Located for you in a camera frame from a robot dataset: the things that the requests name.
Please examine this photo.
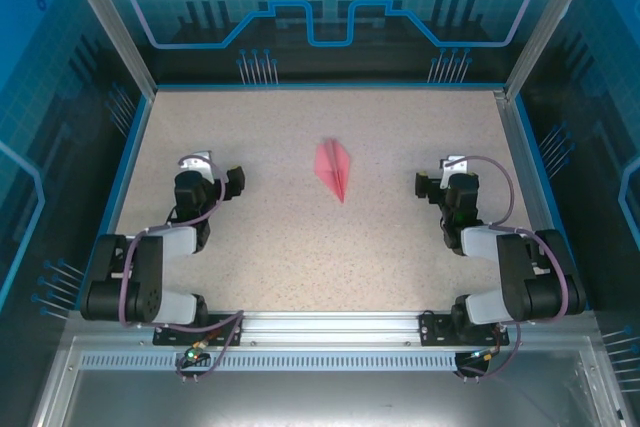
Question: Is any pink paper sheet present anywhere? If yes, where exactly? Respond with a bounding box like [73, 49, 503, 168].
[313, 136, 351, 206]

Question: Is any steel sheet shelf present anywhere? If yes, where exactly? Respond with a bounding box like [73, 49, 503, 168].
[27, 336, 629, 427]

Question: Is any blue table edge strip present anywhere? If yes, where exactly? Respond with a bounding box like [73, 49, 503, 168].
[82, 94, 155, 312]
[508, 94, 592, 312]

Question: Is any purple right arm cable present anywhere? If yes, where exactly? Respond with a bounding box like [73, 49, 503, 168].
[457, 154, 571, 382]

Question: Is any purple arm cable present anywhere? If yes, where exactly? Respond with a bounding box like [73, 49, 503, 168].
[118, 152, 247, 383]
[457, 154, 571, 382]

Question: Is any aluminium side rail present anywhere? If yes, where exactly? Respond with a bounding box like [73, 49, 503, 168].
[492, 89, 576, 312]

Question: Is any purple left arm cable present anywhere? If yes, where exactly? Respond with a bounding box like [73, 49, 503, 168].
[118, 152, 247, 383]

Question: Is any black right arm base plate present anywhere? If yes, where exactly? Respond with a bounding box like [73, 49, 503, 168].
[418, 310, 511, 347]

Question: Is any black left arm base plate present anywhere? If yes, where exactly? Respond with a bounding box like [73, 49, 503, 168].
[152, 313, 245, 347]

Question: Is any cable connector with green light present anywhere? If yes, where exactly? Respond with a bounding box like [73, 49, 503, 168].
[182, 340, 210, 364]
[467, 344, 502, 362]

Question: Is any aluminium mounting rail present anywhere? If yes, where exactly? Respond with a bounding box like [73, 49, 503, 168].
[65, 310, 597, 348]

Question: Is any aluminium frame post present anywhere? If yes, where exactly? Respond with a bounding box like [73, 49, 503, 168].
[503, 0, 589, 99]
[54, 0, 159, 98]

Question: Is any slotted grey cable duct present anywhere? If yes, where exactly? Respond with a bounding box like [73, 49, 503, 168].
[79, 353, 584, 374]

